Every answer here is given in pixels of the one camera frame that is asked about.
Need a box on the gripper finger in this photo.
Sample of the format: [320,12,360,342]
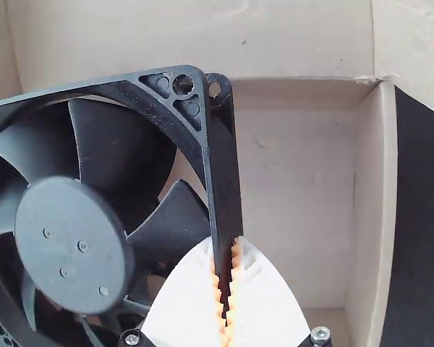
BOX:
[226,236,334,347]
[118,238,226,347]

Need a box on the black square fan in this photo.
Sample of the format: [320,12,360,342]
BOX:
[0,64,245,347]

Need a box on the cardboard box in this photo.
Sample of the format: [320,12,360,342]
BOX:
[0,0,434,347]

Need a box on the black mat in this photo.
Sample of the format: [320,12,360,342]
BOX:
[375,85,434,347]

